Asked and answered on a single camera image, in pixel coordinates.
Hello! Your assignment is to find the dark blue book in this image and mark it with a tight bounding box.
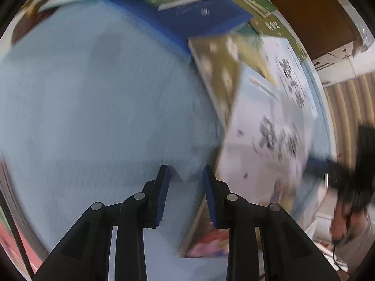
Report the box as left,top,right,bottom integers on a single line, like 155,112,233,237
108,0,254,62

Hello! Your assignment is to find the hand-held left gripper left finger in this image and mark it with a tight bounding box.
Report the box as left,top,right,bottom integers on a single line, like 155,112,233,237
32,164,170,281

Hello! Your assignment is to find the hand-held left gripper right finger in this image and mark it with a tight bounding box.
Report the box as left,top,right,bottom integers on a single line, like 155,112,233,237
203,165,342,281

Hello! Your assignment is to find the brown wooden cabinet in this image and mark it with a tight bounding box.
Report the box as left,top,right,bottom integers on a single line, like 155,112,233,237
259,0,361,62

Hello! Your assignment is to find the person's right hand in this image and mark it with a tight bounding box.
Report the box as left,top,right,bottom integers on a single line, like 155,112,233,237
330,200,353,243

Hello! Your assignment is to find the dark teal insect book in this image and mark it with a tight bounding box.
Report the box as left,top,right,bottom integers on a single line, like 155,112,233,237
243,15,308,62

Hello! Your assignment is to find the light blue quilted mat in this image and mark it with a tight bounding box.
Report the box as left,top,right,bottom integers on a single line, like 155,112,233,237
0,0,334,281

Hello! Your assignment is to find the white rabbit pond book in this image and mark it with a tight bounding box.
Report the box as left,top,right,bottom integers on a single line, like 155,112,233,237
215,64,318,232

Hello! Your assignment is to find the pink cover book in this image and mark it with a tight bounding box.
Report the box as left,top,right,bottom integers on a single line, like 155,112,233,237
178,193,232,258

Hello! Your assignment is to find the beige striped curtain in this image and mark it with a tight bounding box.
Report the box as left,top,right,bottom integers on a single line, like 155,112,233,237
324,72,375,164

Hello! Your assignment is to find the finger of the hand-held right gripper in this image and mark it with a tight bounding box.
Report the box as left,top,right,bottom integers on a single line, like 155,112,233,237
305,156,356,187

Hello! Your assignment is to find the person's right forearm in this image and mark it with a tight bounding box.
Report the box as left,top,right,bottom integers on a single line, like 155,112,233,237
337,209,375,273

